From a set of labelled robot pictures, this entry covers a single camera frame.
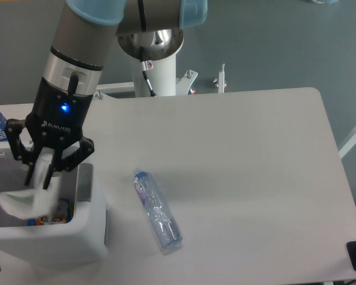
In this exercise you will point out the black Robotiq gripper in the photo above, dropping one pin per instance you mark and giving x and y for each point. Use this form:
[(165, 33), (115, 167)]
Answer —
[(55, 122)]

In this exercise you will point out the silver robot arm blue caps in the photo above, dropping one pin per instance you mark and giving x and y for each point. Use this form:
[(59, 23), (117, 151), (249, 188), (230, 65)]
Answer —
[(78, 53)]

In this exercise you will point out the white plastic trash can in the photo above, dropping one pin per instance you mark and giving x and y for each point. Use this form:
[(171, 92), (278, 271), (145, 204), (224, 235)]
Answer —
[(83, 239)]

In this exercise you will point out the blue snack packet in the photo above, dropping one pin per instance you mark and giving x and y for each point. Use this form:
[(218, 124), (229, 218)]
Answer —
[(63, 214)]

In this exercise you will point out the clear empty plastic bottle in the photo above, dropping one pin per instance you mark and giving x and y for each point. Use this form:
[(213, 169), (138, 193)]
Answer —
[(158, 212)]

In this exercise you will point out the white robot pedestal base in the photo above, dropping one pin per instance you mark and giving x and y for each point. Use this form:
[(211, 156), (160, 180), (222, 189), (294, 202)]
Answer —
[(152, 56)]

